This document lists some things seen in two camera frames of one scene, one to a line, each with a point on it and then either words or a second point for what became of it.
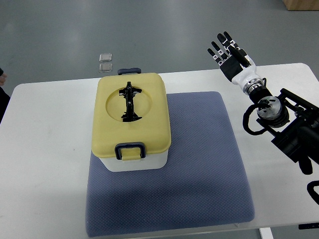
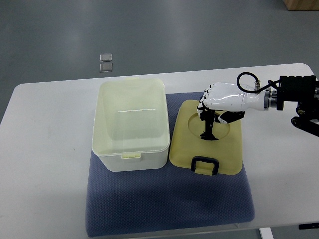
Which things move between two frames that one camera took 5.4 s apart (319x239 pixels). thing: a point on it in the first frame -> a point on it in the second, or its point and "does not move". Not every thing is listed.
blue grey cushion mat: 204,185 does not move
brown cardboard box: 301,5 does not move
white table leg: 266,233 does not move
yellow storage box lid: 150,104 -> 223,156
